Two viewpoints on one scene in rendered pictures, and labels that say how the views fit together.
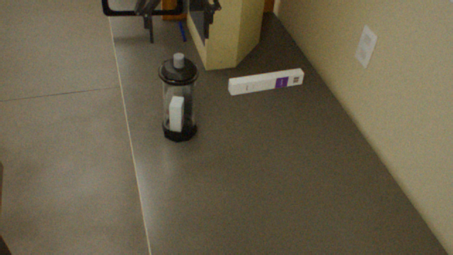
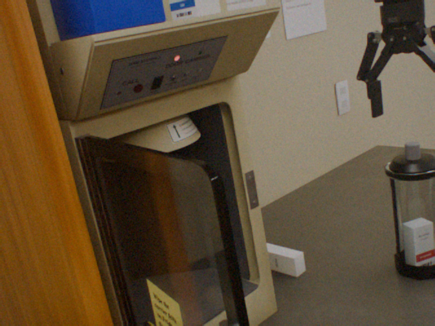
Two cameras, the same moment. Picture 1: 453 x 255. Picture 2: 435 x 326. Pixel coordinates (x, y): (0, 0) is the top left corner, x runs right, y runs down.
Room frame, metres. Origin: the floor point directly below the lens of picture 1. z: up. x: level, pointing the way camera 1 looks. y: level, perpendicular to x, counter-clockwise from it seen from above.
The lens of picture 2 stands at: (1.54, 0.90, 1.50)
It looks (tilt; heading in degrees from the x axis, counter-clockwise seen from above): 16 degrees down; 251
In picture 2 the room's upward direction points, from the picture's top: 11 degrees counter-clockwise
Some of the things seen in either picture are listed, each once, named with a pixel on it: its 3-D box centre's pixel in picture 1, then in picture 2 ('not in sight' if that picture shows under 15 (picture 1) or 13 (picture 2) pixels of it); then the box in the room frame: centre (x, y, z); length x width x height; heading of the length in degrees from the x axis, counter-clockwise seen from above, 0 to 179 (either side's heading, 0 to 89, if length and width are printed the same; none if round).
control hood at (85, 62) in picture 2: not in sight; (180, 57); (1.33, 0.21, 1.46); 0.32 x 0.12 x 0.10; 21
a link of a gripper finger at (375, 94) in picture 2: (206, 23); (376, 99); (0.91, 0.08, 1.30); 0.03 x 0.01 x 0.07; 19
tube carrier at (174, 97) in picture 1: (179, 100); (417, 215); (0.89, 0.15, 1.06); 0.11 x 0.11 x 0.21
